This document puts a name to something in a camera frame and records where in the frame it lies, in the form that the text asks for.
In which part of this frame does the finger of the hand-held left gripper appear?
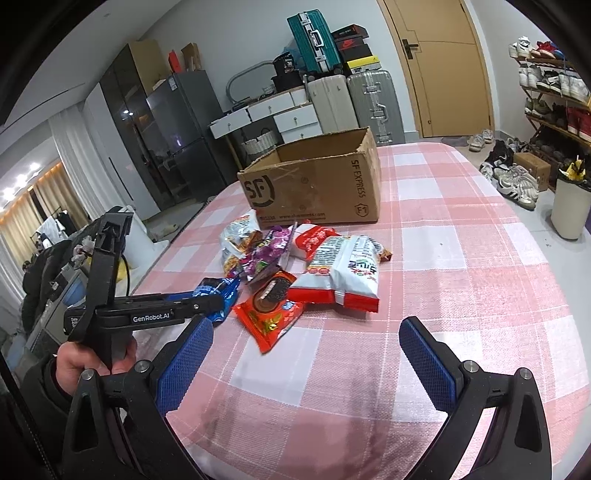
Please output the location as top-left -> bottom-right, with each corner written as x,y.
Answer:
134,292 -> 197,306
178,295 -> 223,322

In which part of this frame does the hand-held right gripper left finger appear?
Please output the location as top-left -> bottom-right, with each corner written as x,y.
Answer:
62,315 -> 215,480

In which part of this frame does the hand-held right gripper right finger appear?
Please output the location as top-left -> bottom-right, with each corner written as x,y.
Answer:
399,316 -> 552,480

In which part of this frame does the blue cookie packet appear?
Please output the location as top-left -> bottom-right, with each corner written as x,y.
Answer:
182,277 -> 242,324

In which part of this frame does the red cookie packet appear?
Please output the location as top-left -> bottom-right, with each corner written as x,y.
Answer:
232,269 -> 307,354

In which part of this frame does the white orange snack bag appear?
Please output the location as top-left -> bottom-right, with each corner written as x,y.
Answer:
218,209 -> 265,278

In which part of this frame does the purple candy bag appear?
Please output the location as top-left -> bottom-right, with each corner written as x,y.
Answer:
240,222 -> 297,283

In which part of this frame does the white printed snack bag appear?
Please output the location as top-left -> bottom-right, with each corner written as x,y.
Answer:
288,234 -> 382,313

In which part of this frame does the red white snack packet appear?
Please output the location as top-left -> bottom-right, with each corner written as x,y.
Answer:
288,222 -> 334,264

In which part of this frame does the brown cardboard box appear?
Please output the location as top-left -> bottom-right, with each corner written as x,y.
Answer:
237,127 -> 382,228

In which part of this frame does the person's left forearm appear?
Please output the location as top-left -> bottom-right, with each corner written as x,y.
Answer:
21,357 -> 79,480

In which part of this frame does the person's left hand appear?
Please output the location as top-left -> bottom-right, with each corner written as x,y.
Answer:
54,332 -> 138,398

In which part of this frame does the pink checkered tablecloth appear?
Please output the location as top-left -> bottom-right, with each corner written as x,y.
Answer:
124,141 -> 571,480

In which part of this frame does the beige curtain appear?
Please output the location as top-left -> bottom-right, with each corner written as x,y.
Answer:
0,171 -> 88,259

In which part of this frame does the white wardrobe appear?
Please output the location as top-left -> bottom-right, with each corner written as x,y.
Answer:
83,83 -> 162,222

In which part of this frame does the white curtain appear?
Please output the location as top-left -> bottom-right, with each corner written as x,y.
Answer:
48,106 -> 112,227

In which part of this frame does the dark wardrobe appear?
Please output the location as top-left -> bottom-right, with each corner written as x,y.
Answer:
99,41 -> 178,213

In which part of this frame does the grey refrigerator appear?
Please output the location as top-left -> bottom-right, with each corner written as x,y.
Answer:
145,69 -> 241,199

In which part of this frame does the woven laundry basket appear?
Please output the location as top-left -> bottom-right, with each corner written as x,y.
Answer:
241,131 -> 280,158

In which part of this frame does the pile of sneakers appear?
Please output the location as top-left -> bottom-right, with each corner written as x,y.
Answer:
467,129 -> 541,210

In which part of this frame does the cream trash bin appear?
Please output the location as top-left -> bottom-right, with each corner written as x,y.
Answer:
550,159 -> 591,241

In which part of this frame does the white drawer desk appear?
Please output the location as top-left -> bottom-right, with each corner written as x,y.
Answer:
210,88 -> 321,153

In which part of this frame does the small cardboard box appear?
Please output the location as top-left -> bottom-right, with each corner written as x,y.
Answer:
513,151 -> 552,192

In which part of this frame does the oval mirror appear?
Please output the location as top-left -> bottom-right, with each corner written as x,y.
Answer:
226,62 -> 278,109

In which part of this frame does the brown paper bag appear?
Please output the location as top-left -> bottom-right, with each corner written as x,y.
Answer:
181,42 -> 201,71

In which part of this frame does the flat black box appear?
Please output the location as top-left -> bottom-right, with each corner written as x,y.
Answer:
270,74 -> 305,93

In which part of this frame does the beige suitcase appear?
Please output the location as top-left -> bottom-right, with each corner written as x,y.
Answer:
305,74 -> 361,136

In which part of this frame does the small black box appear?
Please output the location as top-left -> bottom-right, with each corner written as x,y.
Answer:
272,53 -> 301,77

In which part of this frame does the silver suitcase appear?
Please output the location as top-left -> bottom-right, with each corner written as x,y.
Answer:
346,69 -> 406,147

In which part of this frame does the wooden door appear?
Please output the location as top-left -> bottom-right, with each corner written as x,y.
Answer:
379,0 -> 495,139

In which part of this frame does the teal suitcase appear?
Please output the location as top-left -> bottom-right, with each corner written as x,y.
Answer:
286,10 -> 342,77

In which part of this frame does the black yellow shoe box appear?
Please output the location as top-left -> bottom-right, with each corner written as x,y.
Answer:
344,55 -> 382,75

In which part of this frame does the black shoe box red logo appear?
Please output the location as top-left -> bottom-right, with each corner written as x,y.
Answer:
335,37 -> 370,61

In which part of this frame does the wooden shoe rack with shoes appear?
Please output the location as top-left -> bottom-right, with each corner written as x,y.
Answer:
508,36 -> 591,153

